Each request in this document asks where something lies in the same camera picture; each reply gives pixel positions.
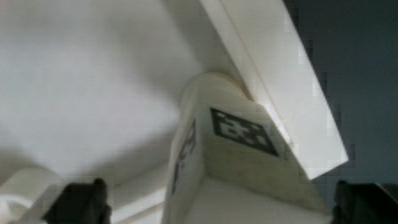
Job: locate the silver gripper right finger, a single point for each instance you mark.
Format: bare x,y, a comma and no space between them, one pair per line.
367,203

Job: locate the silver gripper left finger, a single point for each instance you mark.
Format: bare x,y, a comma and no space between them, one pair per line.
81,206

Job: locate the white L-shaped obstacle fence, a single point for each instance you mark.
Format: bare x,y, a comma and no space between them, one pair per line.
257,30

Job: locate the white square tabletop tray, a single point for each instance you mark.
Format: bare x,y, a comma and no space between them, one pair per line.
99,59

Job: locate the white leg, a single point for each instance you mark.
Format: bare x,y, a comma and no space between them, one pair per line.
237,181

